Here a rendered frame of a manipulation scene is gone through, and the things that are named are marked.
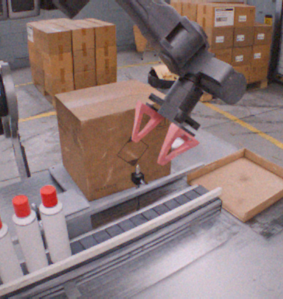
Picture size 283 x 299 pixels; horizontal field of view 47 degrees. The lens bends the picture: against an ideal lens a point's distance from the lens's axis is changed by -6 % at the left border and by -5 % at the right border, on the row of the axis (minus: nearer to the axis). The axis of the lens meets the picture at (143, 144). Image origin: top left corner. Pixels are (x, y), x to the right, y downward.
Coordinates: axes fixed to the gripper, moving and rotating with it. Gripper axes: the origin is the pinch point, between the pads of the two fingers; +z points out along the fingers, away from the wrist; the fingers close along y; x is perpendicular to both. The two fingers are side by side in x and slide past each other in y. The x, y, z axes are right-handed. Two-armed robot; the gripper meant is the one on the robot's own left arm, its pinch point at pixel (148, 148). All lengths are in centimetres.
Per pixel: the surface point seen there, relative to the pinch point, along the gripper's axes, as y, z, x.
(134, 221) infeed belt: -12.2, 20.7, 21.5
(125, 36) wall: -534, -93, 269
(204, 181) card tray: -23, 4, 49
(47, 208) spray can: -7.7, 22.2, -7.1
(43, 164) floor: -199, 83, 90
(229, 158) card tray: -27, -7, 61
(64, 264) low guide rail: -3.7, 32.4, 2.0
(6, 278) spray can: -4.2, 40.0, -9.0
